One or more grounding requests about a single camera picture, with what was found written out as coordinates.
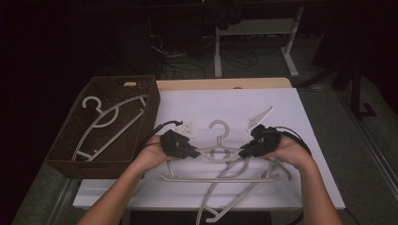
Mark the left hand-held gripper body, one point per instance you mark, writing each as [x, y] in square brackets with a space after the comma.
[175, 145]

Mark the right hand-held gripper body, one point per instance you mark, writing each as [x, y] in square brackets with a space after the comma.
[266, 140]

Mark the grey plastic clothes hanger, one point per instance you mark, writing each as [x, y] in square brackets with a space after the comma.
[92, 97]
[219, 141]
[202, 208]

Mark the brown woven basket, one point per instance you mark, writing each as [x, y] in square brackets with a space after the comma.
[62, 146]

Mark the person's left hand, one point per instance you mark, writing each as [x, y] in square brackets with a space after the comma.
[151, 154]

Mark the person's right hand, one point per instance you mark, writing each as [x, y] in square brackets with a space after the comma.
[292, 151]

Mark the light wooden board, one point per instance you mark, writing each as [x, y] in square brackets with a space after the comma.
[194, 83]

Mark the dark metal stand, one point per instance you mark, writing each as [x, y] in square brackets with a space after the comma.
[356, 93]

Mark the metal floor rail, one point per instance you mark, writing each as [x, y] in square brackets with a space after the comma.
[369, 146]

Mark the white metal desk frame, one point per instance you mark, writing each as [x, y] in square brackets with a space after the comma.
[259, 26]

